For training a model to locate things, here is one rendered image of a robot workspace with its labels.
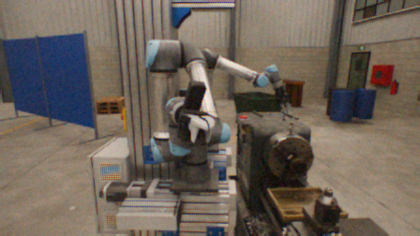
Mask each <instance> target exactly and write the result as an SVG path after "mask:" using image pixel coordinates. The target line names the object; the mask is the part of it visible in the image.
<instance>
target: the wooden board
mask: <svg viewBox="0 0 420 236"><path fill-rule="evenodd" d="M283 188H284V189H283ZM318 188H320V187H319V186H311V187H279V188H270V190H269V188H267V194H268V197H269V198H270V200H272V202H273V205H274V206H275V208H276V210H277V212H278V214H279V216H280V217H281V218H282V221H283V222H284V223H292V222H296V221H298V222H303V220H307V219H306V218H305V216H304V215H303V214H302V206H303V205H304V206H305V205H312V204H315V202H316V199H318V196H319V195H320V194H321V192H318V191H315V190H318ZM287 191H288V192H287ZM297 191H298V192H297ZM300 191H303V192H300ZM304 191H306V192H304ZM310 191H311V192H310ZM273 192H274V195H273ZM282 192H284V193H282ZM286 192H287V193H286ZM291 192H292V193H291ZM315 192H316V193H315ZM317 192H318V194H317ZM280 193H281V194H282V195H283V196H281V197H280V195H281V194H280ZM299 193H301V194H303V195H301V194H300V196H299V195H298V194H299ZM319 193H320V194H319ZM286 194H288V196H287V195H286ZM291 194H292V195H291ZM294 194H295V195H294ZM309 194H310V195H311V196H307V195H309ZM284 195H285V196H284ZM297 195H298V196H299V197H297ZM275 196H276V198H275ZM278 196H279V197H278ZM286 196H287V197H286ZM290 196H291V198H290ZM293 196H295V198H293ZM302 196H303V197H302ZM283 197H284V198H283ZM314 197H315V198H314ZM316 197H317V198H316ZM285 198H286V199H285ZM282 202H284V203H282ZM280 207H282V208H280ZM296 207H297V208H296ZM339 208H340V217H339V218H340V219H345V218H347V217H348V216H349V215H348V214H347V212H346V211H345V210H343V209H342V207H339ZM282 209H283V210H282ZM284 211H285V212H284ZM298 214H299V215H298Z"/></svg>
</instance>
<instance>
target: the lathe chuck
mask: <svg viewBox="0 0 420 236"><path fill-rule="evenodd" d="M288 134H290V133H283V134H279V135H277V136H276V137H274V138H273V139H272V140H270V142H269V143H268V144H267V147H266V148H265V154H264V158H265V163H266V165H267V166H268V168H269V169H270V170H271V171H272V173H274V174H275V176H277V177H278V178H282V176H283V171H284V170H285V167H286V165H287V163H285V161H287V162H290V160H285V156H284V155H283V154H282V153H281V152H280V151H279V150H278V149H277V147H275V146H274V143H276V142H277V141H278V142H279V143H280V144H281V145H283V147H285V149H286V150H288V152H290V153H292V156H294V154H297V155H300V154H302V153H304V152H310V151H312V146H311V145H310V143H308V142H307V141H306V140H305V139H303V138H301V137H299V136H298V135H297V134H293V133H292V135H288ZM313 160H314V158H312V159H310V160H309V161H308V162H306V165H307V169H306V172H304V173H302V174H298V173H297V172H296V173H294V175H293V176H292V177H291V178H290V180H294V179H299V178H300V177H301V176H304V174H306V173H307V172H308V170H310V168H311V166H312V163H313Z"/></svg>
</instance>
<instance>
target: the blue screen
mask: <svg viewBox="0 0 420 236"><path fill-rule="evenodd" d="M82 32H83V34H71V35H64V36H62V35H58V36H52V37H38V36H36V37H34V38H30V37H28V38H21V39H8V40H4V39H3V38H1V42H2V46H3V54H4V57H5V61H6V65H7V75H8V79H9V83H10V91H11V94H12V98H13V102H14V110H15V112H16V117H12V118H8V119H17V118H21V117H19V114H18V111H22V112H28V113H31V114H30V115H25V116H22V117H30V116H33V114H36V115H39V116H42V117H48V118H49V123H50V125H49V126H45V127H42V128H35V129H34V130H40V129H43V128H50V127H54V126H57V125H53V122H52V119H56V120H59V121H62V122H68V123H71V124H76V125H84V126H87V127H89V128H94V130H95V137H96V138H95V139H91V140H87V141H82V142H79V144H83V143H87V142H89V141H94V140H98V139H103V138H106V137H110V136H112V135H113V134H110V135H106V136H103V137H99V136H98V125H97V113H96V106H95V99H94V88H93V82H92V75H91V63H90V57H89V50H88V38H87V32H86V31H85V30H82ZM8 119H0V120H1V121H3V120H8ZM66 124H67V123H65V124H58V125H66Z"/></svg>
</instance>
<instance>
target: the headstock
mask: <svg viewBox="0 0 420 236"><path fill-rule="evenodd" d="M259 113H260V114H261V115H262V117H260V116H259V115H256V113H254V112H240V113H238V114H237V115H236V119H235V121H236V122H237V134H236V136H237V153H238V154H239V155H241V157H242V158H243V160H244V162H245V168H246V171H247V173H248V175H249V177H250V178H275V177H277V176H275V174H274V173H272V171H271V170H270V169H269V168H268V166H267V165H266V164H265V161H264V160H263V148H264V146H265V144H266V143H267V141H268V140H269V139H270V138H271V137H273V136H274V135H275V134H277V133H279V132H290V129H289V127H290V122H291V121H292V117H289V116H287V115H285V119H286V120H285V121H283V120H281V119H283V113H282V112H259ZM239 116H246V117H247V118H248V119H249V121H251V122H250V125H249V126H248V127H247V126H245V125H244V124H243V123H242V126H240V125H239V123H238V122H239ZM297 123H298V124H297ZM294 124H297V125H294ZM292 132H293V133H295V134H297V135H298V136H299V137H301V138H303V139H305V140H306V141H307V142H308V143H310V136H311V129H310V127H309V126H308V125H305V124H302V123H301V122H300V121H297V120H296V119H294V121H293V126H292ZM270 172H271V173H270Z"/></svg>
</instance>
